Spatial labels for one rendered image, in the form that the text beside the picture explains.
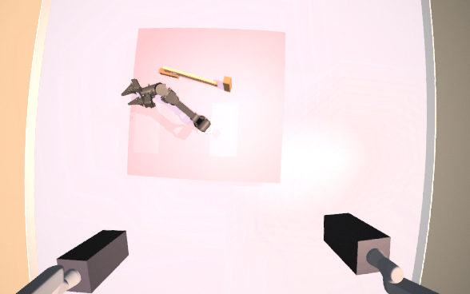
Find long orange wooden rail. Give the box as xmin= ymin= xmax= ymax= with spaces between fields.
xmin=163 ymin=67 xmax=218 ymax=87

